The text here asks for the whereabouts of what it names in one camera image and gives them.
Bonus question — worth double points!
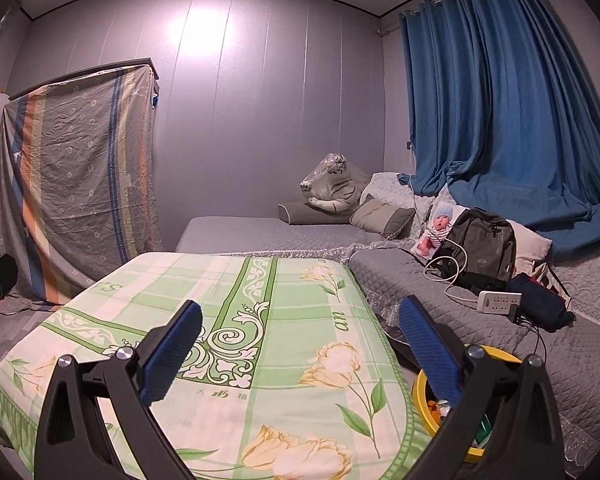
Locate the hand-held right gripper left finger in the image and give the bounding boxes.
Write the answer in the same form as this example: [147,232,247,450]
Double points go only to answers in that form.
[34,300,203,480]

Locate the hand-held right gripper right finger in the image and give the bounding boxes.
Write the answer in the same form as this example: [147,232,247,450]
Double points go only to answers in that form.
[398,295,566,480]

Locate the yellow-rimmed black trash bin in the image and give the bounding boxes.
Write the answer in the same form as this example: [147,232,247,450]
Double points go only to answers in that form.
[412,344,523,463]

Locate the green tissue packet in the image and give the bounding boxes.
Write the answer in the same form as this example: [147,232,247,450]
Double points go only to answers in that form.
[472,412,493,448]

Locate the white power strip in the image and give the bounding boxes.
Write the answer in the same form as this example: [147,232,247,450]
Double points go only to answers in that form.
[476,290,523,315]

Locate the grey-green backpack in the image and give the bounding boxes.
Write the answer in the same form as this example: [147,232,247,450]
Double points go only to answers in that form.
[437,208,517,291]

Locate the striped floral sheet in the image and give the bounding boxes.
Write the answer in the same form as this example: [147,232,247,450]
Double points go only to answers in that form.
[0,62,166,308]

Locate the dark navy cloth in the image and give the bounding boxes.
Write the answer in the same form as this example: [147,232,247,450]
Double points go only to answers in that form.
[505,272,577,332]

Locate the red white striped bag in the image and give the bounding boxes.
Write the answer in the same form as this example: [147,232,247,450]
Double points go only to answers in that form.
[530,260,571,306]

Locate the grey square cushion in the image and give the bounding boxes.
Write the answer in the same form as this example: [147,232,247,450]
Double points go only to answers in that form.
[350,194,417,241]

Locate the grey bed sheet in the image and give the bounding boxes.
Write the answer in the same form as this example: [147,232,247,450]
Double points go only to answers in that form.
[175,216,381,256]

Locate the white pillow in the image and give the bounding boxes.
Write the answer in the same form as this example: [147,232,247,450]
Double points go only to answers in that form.
[510,220,553,266]

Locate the grey quilted sofa cover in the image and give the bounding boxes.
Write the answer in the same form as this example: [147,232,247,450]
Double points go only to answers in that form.
[350,247,600,476]

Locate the light grey lace cover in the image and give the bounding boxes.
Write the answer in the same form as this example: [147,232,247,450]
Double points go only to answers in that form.
[360,172,600,331]

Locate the grey bolster pillow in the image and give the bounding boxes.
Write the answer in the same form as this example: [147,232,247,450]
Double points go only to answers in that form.
[278,202,353,226]

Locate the plastic-wrapped plush white tiger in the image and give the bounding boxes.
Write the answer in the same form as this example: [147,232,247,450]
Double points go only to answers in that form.
[300,152,371,216]

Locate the blue curtain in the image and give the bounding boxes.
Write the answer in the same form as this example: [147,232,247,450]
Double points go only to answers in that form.
[399,0,600,256]

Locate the white curtain rod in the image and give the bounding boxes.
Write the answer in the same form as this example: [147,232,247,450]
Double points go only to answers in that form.
[377,0,536,36]

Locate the white cable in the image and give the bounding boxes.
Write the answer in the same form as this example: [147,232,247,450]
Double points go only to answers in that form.
[397,175,481,306]

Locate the thin black cable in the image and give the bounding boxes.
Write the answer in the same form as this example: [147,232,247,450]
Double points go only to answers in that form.
[522,320,548,361]

